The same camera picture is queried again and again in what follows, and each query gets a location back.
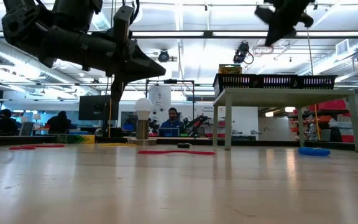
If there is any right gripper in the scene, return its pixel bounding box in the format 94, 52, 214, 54
255, 0, 315, 47

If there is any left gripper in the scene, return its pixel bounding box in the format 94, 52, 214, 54
47, 5, 167, 102

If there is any black mesh basket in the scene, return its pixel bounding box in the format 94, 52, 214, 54
257, 73, 299, 90
296, 74, 339, 90

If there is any black plastic tray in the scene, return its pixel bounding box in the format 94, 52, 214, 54
212, 73, 260, 98

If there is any white pillar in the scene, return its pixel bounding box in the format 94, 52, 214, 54
149, 85, 172, 127

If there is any white bulb brass lamp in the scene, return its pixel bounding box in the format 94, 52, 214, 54
126, 97, 158, 146

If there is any black ceiling device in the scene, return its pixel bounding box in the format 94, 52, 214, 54
232, 41, 255, 65

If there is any person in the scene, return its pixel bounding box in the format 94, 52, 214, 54
159, 106, 185, 138
46, 110, 72, 135
0, 108, 19, 136

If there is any black monitor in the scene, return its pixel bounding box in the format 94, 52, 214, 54
78, 94, 120, 121

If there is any green perforated metal shelf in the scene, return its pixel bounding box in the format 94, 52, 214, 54
212, 88, 358, 153

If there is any black overhead beam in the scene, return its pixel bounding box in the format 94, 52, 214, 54
0, 30, 358, 39

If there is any yellow rubber band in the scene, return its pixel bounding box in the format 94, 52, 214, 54
97, 142, 136, 147

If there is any red rubber band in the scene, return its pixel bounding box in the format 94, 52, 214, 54
137, 149, 216, 156
8, 143, 66, 151

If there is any orange pole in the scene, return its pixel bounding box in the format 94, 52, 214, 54
314, 104, 320, 141

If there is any black overhead camera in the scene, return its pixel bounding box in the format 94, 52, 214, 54
157, 49, 171, 63

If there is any black gantry frame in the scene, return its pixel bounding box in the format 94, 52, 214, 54
145, 78, 196, 138

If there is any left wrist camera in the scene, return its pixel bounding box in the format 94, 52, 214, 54
52, 0, 104, 32

